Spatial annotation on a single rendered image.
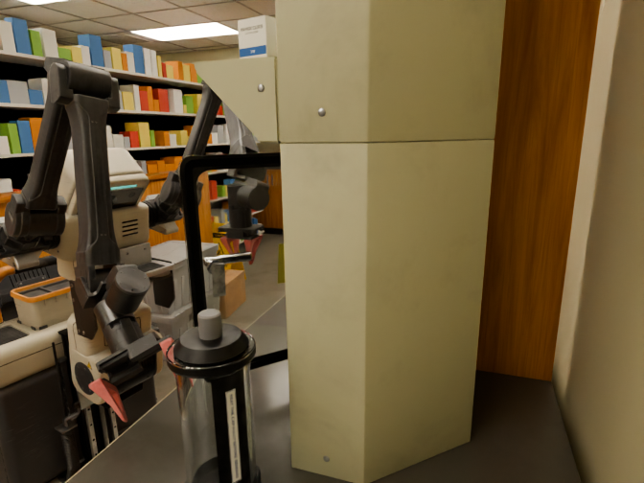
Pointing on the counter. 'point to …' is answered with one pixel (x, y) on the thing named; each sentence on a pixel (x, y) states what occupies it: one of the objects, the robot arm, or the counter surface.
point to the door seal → (196, 226)
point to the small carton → (257, 37)
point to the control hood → (247, 92)
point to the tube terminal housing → (384, 223)
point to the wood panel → (534, 181)
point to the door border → (198, 219)
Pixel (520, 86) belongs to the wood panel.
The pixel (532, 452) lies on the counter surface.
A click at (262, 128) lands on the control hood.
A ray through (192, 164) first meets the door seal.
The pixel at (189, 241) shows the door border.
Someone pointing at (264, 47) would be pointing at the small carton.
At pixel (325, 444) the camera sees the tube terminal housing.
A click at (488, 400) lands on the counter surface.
